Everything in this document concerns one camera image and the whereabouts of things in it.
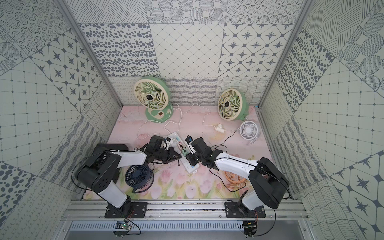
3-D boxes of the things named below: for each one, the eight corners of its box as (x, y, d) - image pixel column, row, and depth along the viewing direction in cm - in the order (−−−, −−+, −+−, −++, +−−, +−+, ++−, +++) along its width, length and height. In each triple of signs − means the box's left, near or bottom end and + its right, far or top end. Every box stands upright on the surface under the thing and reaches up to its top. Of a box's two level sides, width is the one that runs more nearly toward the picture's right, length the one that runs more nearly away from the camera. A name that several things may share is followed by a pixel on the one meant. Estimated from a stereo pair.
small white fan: (241, 144, 100) (246, 134, 91) (238, 130, 107) (242, 120, 98) (254, 144, 100) (260, 134, 91) (250, 130, 107) (255, 120, 98)
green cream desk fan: (231, 127, 107) (237, 110, 92) (212, 107, 120) (215, 89, 105) (245, 119, 112) (253, 101, 97) (226, 101, 125) (230, 83, 110)
